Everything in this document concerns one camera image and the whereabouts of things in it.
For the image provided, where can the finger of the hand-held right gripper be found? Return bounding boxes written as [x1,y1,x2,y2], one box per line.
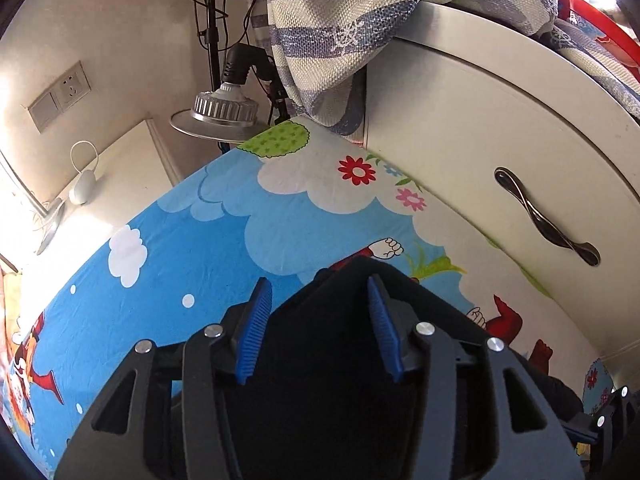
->
[570,385,635,480]

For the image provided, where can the striped woven cloth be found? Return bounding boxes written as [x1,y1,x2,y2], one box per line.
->
[250,0,640,137]

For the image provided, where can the white wall socket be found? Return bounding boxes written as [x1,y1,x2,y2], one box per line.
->
[52,61,92,113]

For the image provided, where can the cartoon printed bed sheet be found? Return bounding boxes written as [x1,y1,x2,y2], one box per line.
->
[0,115,620,480]

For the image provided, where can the white charger with cable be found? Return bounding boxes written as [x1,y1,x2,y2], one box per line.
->
[68,140,101,206]

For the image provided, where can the white wall switch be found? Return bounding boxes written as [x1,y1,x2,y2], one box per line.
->
[27,91,60,134]

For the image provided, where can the red plastic item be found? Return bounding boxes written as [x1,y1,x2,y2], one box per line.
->
[556,0,640,69]

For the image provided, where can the metal cabinet handle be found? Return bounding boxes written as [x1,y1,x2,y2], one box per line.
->
[493,166,601,266]

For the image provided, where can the silver ribbed lamp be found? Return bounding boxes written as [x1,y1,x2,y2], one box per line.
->
[169,42,262,142]

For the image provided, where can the black clamp mount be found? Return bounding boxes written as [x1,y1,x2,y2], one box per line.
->
[254,57,292,127]

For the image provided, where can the black lamp stand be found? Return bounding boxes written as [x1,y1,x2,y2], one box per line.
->
[187,0,232,155]

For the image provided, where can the white nightstand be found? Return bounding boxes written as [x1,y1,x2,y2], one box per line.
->
[0,118,184,272]

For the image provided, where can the black pants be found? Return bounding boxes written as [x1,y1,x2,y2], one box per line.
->
[170,255,586,480]

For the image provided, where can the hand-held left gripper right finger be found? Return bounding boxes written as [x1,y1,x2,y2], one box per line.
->
[366,274,587,480]

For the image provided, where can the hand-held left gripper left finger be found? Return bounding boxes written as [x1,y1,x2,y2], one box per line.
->
[54,276,274,480]

